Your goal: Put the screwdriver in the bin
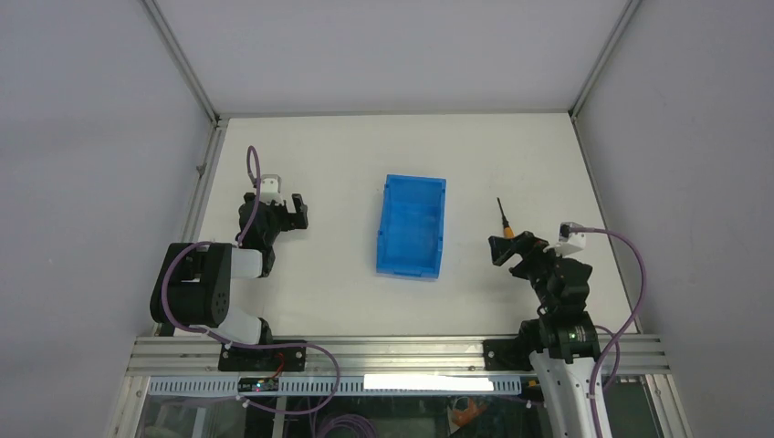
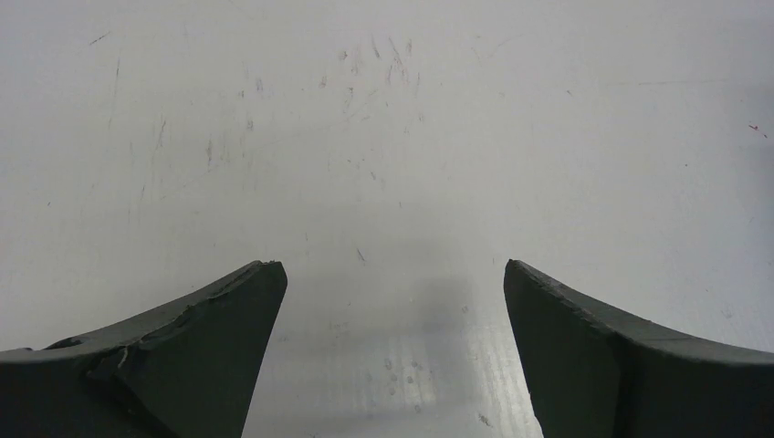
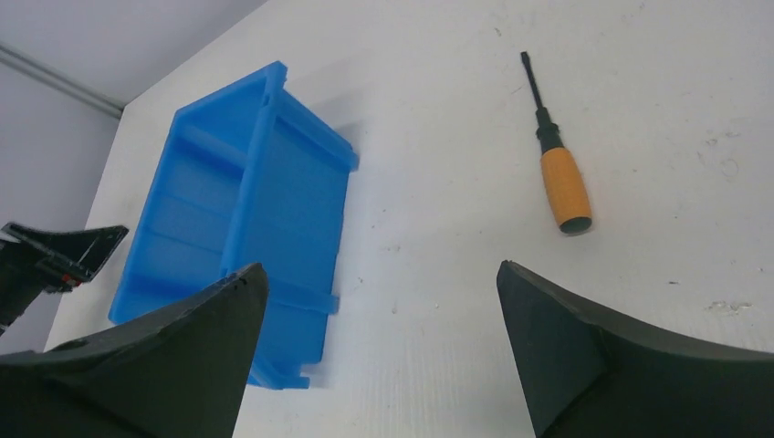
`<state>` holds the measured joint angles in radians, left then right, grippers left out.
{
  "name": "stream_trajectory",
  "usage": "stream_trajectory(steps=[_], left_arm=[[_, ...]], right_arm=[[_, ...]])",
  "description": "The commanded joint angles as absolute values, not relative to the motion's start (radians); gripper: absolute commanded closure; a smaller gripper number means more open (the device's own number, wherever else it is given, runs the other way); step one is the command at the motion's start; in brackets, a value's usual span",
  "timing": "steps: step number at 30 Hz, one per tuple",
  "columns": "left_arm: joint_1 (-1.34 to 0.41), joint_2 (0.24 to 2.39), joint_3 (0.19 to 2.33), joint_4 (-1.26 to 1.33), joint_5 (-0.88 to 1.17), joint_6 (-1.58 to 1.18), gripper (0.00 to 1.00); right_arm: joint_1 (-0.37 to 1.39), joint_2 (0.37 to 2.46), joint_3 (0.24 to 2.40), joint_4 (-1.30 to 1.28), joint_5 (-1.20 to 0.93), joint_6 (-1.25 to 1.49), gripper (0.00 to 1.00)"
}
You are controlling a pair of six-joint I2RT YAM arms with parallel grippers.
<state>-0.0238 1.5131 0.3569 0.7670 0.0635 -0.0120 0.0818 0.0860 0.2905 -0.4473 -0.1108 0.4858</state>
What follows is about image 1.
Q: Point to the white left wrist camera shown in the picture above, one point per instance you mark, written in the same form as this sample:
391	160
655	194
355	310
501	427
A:
270	189

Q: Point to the orange black screwdriver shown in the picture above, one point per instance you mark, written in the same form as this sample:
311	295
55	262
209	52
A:
507	230

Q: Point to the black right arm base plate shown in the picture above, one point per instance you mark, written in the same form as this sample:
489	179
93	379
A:
509	354

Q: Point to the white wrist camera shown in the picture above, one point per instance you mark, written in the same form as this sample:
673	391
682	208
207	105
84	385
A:
270	189
571	240

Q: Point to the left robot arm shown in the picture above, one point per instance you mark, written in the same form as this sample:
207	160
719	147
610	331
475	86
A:
193	289

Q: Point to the small electronics board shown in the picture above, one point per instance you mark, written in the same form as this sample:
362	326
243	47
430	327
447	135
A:
255	385

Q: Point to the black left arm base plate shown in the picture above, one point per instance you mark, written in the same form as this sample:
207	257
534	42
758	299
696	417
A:
261	356

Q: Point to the orange object under table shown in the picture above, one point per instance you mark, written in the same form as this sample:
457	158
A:
463	410

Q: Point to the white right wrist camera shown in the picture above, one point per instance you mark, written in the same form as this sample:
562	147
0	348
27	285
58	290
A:
571	240

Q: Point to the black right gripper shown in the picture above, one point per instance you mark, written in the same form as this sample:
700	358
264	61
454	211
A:
527	245

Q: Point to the white slotted cable duct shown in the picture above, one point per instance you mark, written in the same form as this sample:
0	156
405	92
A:
366	385

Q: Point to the blue plastic bin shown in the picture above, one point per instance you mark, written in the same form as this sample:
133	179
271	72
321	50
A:
410	238

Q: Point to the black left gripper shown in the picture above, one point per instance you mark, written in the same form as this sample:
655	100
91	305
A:
290	220

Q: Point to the aluminium front rail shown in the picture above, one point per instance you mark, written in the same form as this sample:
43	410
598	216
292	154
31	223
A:
351	356

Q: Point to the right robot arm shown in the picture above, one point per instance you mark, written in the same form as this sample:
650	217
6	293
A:
561	345

